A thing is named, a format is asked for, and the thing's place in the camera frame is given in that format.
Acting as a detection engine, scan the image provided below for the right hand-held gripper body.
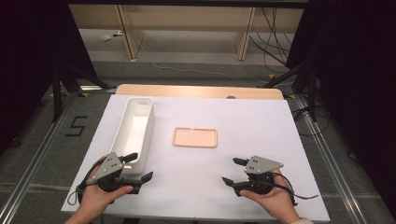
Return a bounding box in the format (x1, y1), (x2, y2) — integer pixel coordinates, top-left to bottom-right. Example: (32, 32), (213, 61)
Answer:
(232, 155), (284, 197)

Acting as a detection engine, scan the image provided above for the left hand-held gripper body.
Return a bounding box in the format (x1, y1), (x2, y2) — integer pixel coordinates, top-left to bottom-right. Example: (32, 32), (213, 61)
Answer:
(84, 151), (143, 195)

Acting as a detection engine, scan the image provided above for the white plastic bin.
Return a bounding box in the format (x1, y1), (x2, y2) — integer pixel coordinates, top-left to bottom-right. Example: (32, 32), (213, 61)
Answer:
(109, 96), (156, 175)

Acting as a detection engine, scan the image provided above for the person's left hand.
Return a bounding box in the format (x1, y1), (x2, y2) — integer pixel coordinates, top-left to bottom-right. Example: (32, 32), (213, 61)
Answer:
(78, 156), (134, 217)

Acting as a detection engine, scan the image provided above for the person's right hand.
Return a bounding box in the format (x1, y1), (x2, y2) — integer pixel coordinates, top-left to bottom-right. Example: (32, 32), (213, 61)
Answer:
(239, 167), (302, 223)

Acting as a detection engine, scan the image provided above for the white board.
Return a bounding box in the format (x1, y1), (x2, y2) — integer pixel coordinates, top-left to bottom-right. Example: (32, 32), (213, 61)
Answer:
(61, 94), (331, 223)

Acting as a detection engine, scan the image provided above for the wooden table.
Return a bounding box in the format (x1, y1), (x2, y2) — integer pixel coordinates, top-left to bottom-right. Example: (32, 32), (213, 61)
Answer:
(115, 83), (285, 101)

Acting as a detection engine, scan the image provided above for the black metal stand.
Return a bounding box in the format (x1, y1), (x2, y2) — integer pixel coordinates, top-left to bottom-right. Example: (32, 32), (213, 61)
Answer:
(264, 59), (318, 122)
(50, 62), (116, 122)

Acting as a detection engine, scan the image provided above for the dark curtain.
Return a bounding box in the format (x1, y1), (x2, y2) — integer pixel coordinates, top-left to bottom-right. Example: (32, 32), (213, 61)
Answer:
(0, 0), (97, 153)
(286, 0), (396, 218)

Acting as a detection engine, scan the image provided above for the pale wooden shelf unit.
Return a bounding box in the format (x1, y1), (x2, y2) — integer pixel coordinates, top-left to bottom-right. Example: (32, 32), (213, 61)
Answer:
(68, 3), (304, 62)

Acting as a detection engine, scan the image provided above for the left hand-held gripper cable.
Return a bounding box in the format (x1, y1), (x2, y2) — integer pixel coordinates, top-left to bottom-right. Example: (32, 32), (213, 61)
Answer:
(66, 158), (106, 206)

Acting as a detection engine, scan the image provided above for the hand-held gripper cable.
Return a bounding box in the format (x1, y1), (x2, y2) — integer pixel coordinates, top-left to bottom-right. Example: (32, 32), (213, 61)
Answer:
(270, 171), (320, 208)
(66, 158), (106, 206)

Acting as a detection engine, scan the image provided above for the right hand-held gripper cable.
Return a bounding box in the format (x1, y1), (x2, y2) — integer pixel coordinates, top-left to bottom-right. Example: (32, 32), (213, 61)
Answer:
(270, 171), (320, 208)

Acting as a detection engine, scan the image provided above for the black floor cable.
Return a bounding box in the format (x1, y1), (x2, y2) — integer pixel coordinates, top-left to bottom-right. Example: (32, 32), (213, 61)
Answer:
(292, 105), (331, 138)

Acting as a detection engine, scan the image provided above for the metal floor rail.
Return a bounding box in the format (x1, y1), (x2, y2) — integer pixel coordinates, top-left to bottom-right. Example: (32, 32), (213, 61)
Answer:
(0, 92), (78, 224)
(295, 94), (368, 224)

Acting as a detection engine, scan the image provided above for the white floor cable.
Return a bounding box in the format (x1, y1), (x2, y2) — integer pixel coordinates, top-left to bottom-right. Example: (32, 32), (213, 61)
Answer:
(136, 40), (293, 87)

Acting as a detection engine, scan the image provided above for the black cable bundle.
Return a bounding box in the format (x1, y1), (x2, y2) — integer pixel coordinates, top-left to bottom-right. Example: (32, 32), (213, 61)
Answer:
(248, 7), (300, 68)

